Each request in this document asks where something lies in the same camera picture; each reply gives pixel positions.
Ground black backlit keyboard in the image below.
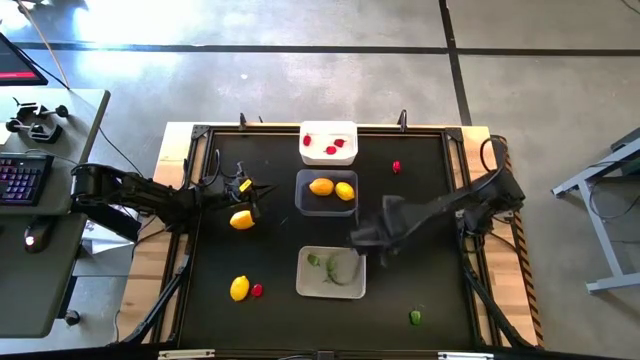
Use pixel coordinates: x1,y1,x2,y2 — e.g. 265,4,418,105
0,153,55,207

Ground long silver metal plate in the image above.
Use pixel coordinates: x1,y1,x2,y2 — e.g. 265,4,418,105
158,348,216,360
437,351,495,360

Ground white paper sheets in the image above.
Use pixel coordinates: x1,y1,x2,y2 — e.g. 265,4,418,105
79,207,141,256

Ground black diagonal frame strut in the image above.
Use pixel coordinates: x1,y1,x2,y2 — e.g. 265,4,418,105
122,254,194,347
462,267,534,349

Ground black computer monitor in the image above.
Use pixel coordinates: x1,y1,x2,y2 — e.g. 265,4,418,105
0,32,50,87

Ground black table mat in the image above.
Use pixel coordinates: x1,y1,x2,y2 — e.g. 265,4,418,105
178,130,476,351

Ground yellow black hazard tape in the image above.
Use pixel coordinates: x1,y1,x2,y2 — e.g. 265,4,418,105
492,134,545,347

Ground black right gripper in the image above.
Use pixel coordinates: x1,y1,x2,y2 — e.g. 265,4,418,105
349,195,406,251

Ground tan floor cable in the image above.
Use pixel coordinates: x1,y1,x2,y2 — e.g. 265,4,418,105
17,0,69,90

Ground grey desk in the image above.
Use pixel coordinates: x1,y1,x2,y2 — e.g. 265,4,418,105
0,88,111,339

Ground golden yellow lemon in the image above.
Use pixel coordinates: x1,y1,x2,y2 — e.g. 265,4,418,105
229,209,257,231

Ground white plastic bin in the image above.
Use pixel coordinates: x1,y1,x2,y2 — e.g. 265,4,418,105
298,120,359,167

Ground black aluminium table frame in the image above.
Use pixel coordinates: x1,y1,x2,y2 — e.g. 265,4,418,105
149,123,501,351

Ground light grey plastic bin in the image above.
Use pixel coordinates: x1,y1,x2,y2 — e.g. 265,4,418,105
295,245,367,300

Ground black computer mouse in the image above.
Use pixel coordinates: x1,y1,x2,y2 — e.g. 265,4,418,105
23,219,55,254

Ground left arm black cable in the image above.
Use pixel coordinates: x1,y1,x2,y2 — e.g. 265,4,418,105
182,148,236,189

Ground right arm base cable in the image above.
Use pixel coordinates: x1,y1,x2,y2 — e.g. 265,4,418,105
478,134,509,176

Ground grey metal table frame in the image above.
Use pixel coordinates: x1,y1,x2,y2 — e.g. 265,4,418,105
552,127,640,294

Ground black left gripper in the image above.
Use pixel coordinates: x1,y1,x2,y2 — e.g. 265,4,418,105
219,174,279,221

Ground clear plastic bin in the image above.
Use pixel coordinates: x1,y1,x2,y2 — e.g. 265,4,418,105
294,168,360,218

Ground orange citrus fruit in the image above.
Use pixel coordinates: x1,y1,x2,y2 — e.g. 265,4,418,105
308,177,335,197

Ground black white desk clamp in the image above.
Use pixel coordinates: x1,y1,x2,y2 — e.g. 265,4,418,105
12,97,70,121
4,118,64,145

